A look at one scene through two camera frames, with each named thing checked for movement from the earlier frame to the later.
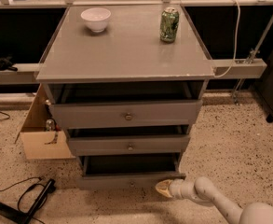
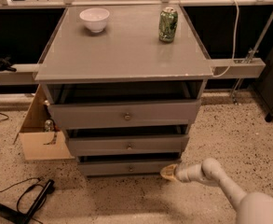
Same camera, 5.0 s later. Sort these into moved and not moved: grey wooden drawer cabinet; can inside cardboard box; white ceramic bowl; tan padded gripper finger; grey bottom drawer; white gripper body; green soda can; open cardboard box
Moved: grey bottom drawer; white gripper body; tan padded gripper finger
Not moved: open cardboard box; white ceramic bowl; can inside cardboard box; grey wooden drawer cabinet; green soda can
